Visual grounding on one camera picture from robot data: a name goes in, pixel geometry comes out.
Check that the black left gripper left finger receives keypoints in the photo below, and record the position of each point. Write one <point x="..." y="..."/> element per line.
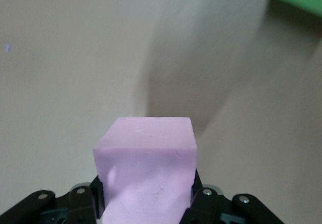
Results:
<point x="83" y="204"/>

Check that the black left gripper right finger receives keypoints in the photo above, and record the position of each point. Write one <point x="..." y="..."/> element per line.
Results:
<point x="205" y="204"/>

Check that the pink foam block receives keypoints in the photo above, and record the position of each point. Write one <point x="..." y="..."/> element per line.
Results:
<point x="146" y="173"/>

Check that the paper table cover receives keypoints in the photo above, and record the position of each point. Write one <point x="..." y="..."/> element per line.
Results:
<point x="75" y="83"/>

